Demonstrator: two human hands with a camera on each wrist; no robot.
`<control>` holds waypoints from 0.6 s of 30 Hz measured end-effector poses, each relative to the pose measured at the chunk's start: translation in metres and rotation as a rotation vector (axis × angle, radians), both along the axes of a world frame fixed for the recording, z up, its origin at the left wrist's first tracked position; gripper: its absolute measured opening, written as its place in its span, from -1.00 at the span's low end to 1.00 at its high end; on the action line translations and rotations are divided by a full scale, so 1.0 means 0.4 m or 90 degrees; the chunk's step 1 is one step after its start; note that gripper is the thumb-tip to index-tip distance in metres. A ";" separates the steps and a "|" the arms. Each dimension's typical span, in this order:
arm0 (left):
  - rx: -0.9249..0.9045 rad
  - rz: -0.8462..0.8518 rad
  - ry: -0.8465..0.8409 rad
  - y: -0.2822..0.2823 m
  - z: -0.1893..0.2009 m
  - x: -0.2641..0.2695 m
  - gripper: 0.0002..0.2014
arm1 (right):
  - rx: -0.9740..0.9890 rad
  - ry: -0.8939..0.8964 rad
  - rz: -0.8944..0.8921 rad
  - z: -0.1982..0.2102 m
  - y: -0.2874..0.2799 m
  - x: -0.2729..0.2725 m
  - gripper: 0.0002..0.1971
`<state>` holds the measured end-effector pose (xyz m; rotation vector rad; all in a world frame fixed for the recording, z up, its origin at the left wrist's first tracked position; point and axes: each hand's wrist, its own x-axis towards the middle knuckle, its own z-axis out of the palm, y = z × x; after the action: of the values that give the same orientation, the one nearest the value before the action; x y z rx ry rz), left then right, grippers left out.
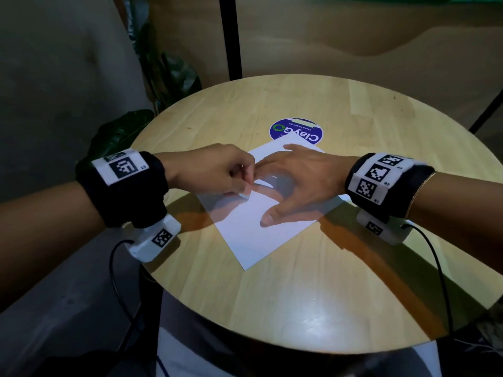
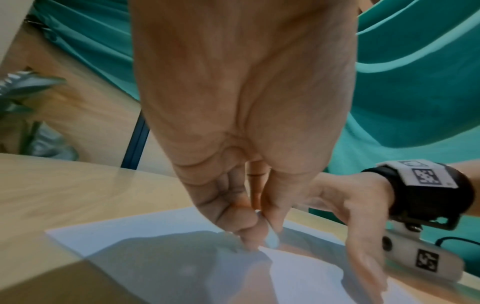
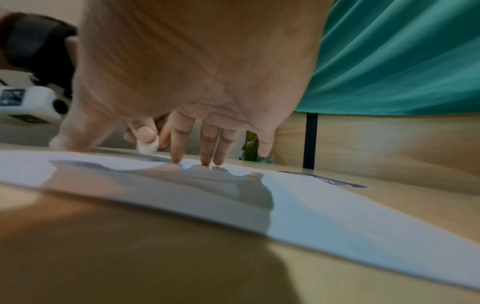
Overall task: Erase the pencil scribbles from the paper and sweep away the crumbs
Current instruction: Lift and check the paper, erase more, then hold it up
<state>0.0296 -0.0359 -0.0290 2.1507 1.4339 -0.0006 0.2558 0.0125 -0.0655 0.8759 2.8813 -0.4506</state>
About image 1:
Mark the person's left hand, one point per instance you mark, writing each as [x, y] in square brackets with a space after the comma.
[208, 170]

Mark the person's right hand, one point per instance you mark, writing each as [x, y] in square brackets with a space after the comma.
[310, 180]

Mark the white eraser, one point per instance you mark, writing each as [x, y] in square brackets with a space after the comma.
[245, 196]

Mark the white paper sheet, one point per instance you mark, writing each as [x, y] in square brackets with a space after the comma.
[251, 239]

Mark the person's right forearm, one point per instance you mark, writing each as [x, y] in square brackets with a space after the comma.
[463, 215]

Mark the person's left forearm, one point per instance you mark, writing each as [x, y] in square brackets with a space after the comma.
[43, 239]

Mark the round wooden table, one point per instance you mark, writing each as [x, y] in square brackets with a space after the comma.
[353, 113]

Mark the person's dark trousers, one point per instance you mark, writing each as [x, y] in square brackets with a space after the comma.
[475, 349]

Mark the round blue sticker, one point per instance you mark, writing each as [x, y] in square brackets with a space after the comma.
[302, 129]

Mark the black left wristband with markers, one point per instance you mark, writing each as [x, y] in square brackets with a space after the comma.
[129, 204]

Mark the black wristband with markers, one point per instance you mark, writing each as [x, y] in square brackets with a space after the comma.
[129, 204]
[408, 196]

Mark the dark green leafy plant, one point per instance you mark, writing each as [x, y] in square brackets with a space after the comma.
[118, 133]

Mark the black right wristband with markers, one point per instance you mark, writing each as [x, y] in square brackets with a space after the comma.
[408, 196]

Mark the black vertical pole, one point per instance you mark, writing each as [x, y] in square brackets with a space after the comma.
[231, 35]

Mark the wooden panel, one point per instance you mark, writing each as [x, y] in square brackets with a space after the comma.
[353, 35]

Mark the black slanted metal bar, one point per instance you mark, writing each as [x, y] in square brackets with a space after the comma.
[486, 111]

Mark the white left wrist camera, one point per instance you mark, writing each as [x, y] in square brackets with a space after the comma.
[153, 241]

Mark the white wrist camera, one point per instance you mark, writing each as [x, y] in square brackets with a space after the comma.
[385, 231]
[153, 241]

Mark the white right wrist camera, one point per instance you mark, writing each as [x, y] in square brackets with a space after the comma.
[385, 231]

